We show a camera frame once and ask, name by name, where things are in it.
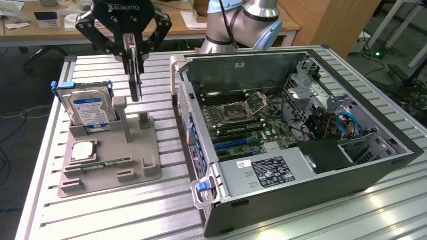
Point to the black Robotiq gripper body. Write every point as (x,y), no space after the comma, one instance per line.
(125,17)

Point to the white case wall sticker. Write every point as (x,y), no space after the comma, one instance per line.
(241,65)

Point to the white paper stack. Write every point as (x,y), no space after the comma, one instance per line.
(194,21)

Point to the green RAM stick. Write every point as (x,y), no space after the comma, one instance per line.
(103,165)

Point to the blue expansion slot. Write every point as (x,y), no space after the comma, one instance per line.
(230,144)

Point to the white box with black top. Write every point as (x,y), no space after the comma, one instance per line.
(47,19)

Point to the grey power supply unit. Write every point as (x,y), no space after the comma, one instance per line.
(241,175)

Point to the green indicator light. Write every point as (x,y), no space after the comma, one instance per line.
(378,53)

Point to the green motherboard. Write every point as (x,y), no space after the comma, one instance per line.
(267,127)

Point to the wooden cabinet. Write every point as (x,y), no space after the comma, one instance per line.
(330,25)

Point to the black office chair base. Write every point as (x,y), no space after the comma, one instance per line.
(43,57)

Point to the hard disk with blue caddy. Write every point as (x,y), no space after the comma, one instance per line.
(90,110)

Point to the open black PC case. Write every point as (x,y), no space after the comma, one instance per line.
(301,195)

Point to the cardboard box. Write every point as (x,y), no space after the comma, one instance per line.
(201,8)

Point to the grey parts rack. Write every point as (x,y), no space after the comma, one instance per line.
(114,147)

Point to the white paper tag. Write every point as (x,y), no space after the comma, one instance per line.
(18,25)

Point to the black installed RAM stick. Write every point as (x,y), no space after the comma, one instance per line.
(241,127)

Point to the white round dish on box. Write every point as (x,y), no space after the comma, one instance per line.
(71,21)

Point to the blue case latch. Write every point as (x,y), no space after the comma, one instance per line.
(205,187)

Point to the grey cup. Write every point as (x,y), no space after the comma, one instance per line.
(48,3)

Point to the silver CPU chip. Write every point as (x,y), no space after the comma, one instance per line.
(83,150)

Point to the open socket cover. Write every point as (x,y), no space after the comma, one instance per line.
(258,102)

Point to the black RAM slot row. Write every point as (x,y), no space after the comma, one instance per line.
(222,96)

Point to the graphics card with metal bracket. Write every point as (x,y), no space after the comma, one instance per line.
(135,87)

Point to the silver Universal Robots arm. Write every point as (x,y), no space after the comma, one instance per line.
(227,30)

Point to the silver drive cage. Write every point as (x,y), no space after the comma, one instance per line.
(307,100)

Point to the CPU socket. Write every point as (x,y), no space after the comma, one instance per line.
(237,112)

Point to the wooden desk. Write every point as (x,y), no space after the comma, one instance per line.
(187,33)

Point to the white table frame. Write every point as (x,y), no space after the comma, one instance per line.
(383,25)

